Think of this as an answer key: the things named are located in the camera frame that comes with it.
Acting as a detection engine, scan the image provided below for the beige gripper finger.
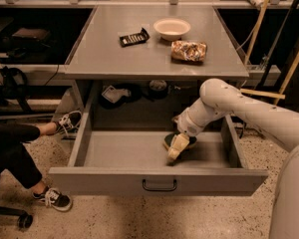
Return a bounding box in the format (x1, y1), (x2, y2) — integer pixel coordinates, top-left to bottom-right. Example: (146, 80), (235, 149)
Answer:
(165, 133), (189, 162)

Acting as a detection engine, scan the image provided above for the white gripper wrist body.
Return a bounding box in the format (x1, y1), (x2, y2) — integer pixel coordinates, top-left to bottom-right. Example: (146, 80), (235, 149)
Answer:
(176, 108), (205, 136)

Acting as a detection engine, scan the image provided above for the green and yellow sponge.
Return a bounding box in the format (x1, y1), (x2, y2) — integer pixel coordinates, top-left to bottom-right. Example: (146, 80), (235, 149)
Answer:
(163, 132), (196, 151)

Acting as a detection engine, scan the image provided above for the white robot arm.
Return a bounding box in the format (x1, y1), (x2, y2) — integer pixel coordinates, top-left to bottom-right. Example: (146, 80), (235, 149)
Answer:
(167, 79), (299, 239)

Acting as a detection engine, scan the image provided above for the grey open top drawer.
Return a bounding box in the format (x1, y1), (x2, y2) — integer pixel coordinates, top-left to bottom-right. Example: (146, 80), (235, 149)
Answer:
(50, 94), (268, 196)

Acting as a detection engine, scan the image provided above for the grey cabinet counter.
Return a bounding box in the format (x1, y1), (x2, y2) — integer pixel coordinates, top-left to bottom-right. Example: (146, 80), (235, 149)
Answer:
(66, 4), (249, 85)

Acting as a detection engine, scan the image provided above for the black tape roll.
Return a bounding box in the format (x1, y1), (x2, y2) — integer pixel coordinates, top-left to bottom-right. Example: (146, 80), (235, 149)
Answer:
(149, 80), (168, 100)

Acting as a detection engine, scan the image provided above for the crumpled chip bag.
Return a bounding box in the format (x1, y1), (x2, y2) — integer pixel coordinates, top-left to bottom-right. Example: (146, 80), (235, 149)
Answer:
(171, 41), (207, 62)

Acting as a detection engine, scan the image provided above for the white tag on black object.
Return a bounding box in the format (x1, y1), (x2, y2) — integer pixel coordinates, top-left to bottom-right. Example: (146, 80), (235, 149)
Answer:
(99, 84), (143, 110)

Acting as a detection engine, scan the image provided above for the white bowl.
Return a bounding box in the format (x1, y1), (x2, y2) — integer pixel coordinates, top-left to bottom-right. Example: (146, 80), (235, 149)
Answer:
(153, 18), (190, 41)

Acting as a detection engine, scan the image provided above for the black snack bar wrapper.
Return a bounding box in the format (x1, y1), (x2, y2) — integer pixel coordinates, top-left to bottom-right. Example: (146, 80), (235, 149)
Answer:
(120, 28), (150, 47)

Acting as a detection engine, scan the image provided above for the far black and white sneaker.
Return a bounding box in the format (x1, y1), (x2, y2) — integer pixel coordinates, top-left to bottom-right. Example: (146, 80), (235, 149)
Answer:
(56, 111), (82, 135)

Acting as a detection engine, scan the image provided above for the black and white sneaker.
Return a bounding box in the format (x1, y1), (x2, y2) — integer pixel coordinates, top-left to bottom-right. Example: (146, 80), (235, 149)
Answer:
(56, 111), (82, 135)
(33, 187), (73, 212)

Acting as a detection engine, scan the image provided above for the near black and white sneaker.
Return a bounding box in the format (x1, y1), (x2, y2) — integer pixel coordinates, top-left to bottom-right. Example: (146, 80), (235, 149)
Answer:
(33, 187), (73, 212)

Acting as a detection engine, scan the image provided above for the person's leg in black trousers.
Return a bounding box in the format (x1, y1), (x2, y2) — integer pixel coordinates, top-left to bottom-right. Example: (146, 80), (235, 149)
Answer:
(0, 121), (59, 206)

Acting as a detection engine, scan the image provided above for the office chair wheel base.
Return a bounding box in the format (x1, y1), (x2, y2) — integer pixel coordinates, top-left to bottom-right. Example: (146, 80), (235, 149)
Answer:
(0, 206), (33, 229)

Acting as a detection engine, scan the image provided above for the dark box on shelf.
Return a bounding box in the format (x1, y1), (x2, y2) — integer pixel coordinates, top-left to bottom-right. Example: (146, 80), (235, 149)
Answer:
(12, 28), (51, 47)

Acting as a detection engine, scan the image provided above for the black drawer handle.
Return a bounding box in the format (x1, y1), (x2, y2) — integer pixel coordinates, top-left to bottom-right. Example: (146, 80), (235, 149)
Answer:
(142, 179), (177, 192)

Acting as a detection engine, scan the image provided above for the wooden stick frame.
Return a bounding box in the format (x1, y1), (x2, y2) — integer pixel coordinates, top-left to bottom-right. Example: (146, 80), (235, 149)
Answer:
(237, 0), (299, 105)

